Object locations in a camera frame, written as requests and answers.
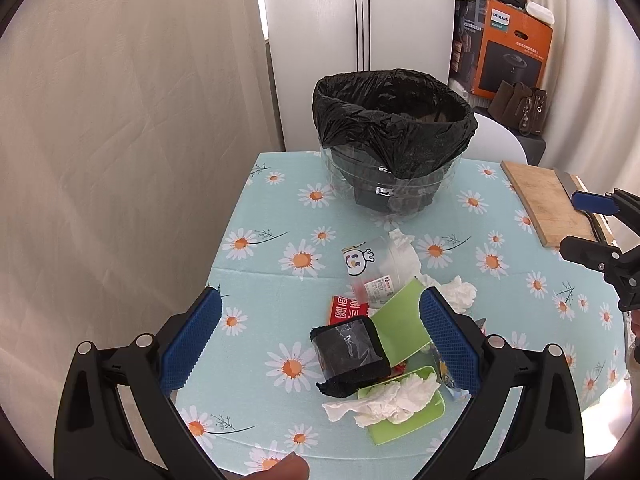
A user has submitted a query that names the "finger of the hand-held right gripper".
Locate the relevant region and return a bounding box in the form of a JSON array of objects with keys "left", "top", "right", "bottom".
[
  {"left": 559, "top": 236, "right": 640, "bottom": 283},
  {"left": 571, "top": 188, "right": 640, "bottom": 236}
]

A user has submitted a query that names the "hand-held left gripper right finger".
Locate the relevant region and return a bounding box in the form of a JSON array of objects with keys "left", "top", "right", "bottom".
[{"left": 419, "top": 287, "right": 586, "bottom": 480}]

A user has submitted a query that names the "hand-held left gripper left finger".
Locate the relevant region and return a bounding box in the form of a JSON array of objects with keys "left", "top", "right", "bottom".
[{"left": 54, "top": 286, "right": 226, "bottom": 480}]

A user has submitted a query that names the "black cloth pack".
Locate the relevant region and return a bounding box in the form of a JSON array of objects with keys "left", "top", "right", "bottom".
[{"left": 310, "top": 316, "right": 392, "bottom": 398}]

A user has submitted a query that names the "red snack packet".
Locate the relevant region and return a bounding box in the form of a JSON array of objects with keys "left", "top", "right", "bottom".
[{"left": 326, "top": 295, "right": 371, "bottom": 328}]

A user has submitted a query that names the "clear plastic cup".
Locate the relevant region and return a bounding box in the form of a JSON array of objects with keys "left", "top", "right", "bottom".
[{"left": 341, "top": 234, "right": 423, "bottom": 308}]

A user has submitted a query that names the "clear plastic trash bin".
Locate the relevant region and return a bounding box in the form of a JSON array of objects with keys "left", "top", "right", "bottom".
[{"left": 320, "top": 147, "right": 463, "bottom": 218}]

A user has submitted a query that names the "black garbage bag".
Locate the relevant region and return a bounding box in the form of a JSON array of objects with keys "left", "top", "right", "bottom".
[{"left": 312, "top": 71, "right": 477, "bottom": 181}]

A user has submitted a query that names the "person's left hand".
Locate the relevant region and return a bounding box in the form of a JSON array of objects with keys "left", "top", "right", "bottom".
[{"left": 247, "top": 452, "right": 311, "bottom": 480}]

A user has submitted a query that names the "kitchen cleaver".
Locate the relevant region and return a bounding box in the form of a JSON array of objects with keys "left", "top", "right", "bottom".
[{"left": 554, "top": 166, "right": 613, "bottom": 243}]

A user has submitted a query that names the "blue foil wrapper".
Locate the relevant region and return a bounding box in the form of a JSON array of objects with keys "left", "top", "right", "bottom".
[{"left": 429, "top": 340, "right": 473, "bottom": 402}]

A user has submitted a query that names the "green plastic lid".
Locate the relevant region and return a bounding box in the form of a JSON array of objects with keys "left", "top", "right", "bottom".
[{"left": 372, "top": 278, "right": 433, "bottom": 366}]

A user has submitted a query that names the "wooden cutting board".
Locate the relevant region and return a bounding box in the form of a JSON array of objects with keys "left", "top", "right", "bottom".
[{"left": 501, "top": 160, "right": 616, "bottom": 248}]

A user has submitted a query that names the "crumpled white tissue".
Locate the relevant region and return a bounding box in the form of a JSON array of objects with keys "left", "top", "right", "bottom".
[
  {"left": 387, "top": 228, "right": 422, "bottom": 273},
  {"left": 322, "top": 372, "right": 441, "bottom": 428},
  {"left": 415, "top": 274, "right": 478, "bottom": 313}
]

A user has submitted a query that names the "green plastic tray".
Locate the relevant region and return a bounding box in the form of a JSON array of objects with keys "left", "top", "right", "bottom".
[{"left": 357, "top": 366, "right": 446, "bottom": 445}]

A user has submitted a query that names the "dark grey suitcase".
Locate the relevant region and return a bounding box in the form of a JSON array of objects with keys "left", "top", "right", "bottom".
[{"left": 520, "top": 135, "right": 548, "bottom": 166}]

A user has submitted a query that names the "white chair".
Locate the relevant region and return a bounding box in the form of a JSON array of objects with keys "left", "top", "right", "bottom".
[{"left": 472, "top": 111, "right": 528, "bottom": 163}]

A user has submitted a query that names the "brown handbag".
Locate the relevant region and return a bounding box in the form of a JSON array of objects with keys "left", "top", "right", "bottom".
[{"left": 487, "top": 80, "right": 548, "bottom": 136}]

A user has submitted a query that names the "orange cardboard box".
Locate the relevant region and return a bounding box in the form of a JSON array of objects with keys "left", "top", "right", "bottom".
[{"left": 452, "top": 0, "right": 554, "bottom": 98}]

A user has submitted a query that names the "white pouch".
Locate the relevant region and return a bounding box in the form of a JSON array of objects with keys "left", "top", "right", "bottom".
[{"left": 525, "top": 1, "right": 557, "bottom": 26}]

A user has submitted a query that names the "white curtain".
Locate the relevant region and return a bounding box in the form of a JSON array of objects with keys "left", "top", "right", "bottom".
[{"left": 0, "top": 0, "right": 286, "bottom": 441}]

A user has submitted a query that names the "white refrigerator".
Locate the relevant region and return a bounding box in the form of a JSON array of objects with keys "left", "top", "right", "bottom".
[{"left": 260, "top": 0, "right": 466, "bottom": 153}]

